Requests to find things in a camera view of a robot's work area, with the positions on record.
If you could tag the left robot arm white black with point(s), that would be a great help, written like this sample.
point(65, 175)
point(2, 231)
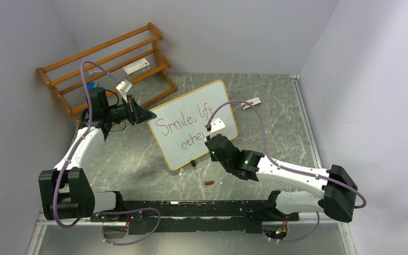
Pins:
point(65, 191)

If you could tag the yellow framed whiteboard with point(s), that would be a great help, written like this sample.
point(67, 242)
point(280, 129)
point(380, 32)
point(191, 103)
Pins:
point(179, 128)

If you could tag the brown marker cap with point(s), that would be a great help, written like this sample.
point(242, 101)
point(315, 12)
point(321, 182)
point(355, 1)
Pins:
point(209, 182)

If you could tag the white red box on rack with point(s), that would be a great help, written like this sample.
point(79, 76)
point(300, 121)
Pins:
point(136, 68)

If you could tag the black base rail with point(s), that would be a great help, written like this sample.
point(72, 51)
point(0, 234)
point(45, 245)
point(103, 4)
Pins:
point(141, 217)

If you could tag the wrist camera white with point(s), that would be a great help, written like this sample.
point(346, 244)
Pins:
point(123, 89)
point(215, 127)

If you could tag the white whiteboard eraser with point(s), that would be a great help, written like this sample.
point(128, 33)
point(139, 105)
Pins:
point(251, 102)

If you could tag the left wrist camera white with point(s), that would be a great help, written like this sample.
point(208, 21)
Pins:
point(123, 89)

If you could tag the blue small object on rack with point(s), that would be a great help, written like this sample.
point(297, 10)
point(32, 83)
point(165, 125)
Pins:
point(91, 85)

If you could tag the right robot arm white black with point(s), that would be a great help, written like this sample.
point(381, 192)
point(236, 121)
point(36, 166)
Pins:
point(329, 191)

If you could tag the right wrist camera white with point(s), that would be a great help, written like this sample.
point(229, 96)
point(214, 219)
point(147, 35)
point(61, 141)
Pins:
point(215, 127)

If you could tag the aluminium frame rail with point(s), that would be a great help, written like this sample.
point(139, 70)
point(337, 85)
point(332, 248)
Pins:
point(49, 238)

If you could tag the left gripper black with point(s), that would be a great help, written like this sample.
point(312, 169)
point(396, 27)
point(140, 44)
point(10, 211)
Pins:
point(137, 114)

